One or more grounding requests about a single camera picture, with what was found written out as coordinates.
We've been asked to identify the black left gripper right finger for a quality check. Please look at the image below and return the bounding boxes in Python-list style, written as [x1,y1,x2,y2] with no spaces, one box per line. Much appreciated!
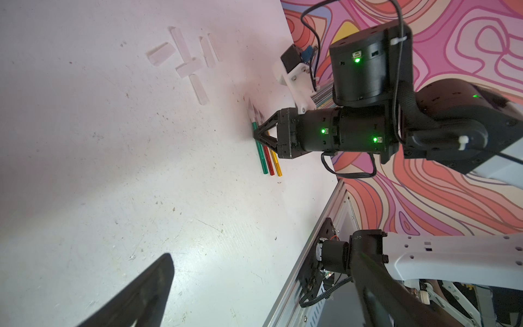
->
[351,253,461,326]

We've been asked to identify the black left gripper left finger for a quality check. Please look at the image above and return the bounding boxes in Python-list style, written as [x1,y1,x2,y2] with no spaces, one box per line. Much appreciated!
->
[80,253,175,326]

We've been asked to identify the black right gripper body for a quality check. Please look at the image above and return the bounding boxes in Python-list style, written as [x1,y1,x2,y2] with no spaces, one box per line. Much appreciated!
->
[276,106,399,164]

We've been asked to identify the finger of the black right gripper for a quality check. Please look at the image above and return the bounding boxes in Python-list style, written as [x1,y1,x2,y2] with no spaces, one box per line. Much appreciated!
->
[253,110,280,137]
[254,134,278,153]

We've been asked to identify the clear protective cap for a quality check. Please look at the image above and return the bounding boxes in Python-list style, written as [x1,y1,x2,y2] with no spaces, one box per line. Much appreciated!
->
[147,42,176,67]
[170,27,193,63]
[200,37,216,68]
[176,58,204,78]
[189,74,209,106]
[208,34,223,62]

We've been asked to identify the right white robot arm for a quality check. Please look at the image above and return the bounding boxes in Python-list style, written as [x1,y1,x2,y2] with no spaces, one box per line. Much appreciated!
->
[253,20,522,290]

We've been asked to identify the green carving knife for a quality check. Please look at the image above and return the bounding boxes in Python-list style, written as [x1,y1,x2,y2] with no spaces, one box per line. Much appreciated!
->
[244,95,270,176]

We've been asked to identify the dark red carving knife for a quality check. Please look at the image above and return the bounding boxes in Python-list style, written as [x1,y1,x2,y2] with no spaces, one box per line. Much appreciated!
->
[254,107,275,176]

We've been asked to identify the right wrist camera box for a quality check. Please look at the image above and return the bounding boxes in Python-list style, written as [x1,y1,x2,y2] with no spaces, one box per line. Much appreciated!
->
[272,44,320,115]

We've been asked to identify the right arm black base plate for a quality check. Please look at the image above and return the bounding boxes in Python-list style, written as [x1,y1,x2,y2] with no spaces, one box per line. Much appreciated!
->
[298,217,336,302]

